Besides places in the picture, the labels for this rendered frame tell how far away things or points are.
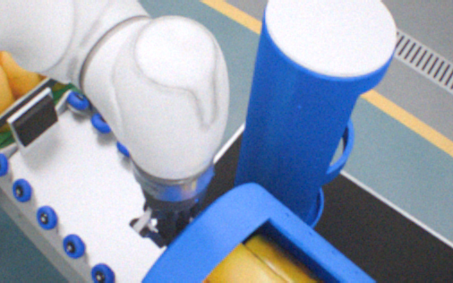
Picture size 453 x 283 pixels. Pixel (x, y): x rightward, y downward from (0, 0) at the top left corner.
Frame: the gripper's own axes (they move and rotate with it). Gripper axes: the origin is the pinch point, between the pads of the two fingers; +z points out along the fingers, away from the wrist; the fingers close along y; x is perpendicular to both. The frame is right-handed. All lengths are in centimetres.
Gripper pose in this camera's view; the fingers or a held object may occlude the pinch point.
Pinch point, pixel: (173, 237)
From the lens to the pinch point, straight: 88.5
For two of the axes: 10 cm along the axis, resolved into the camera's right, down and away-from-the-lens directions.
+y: -6.8, 6.1, -4.2
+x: 7.3, 6.1, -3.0
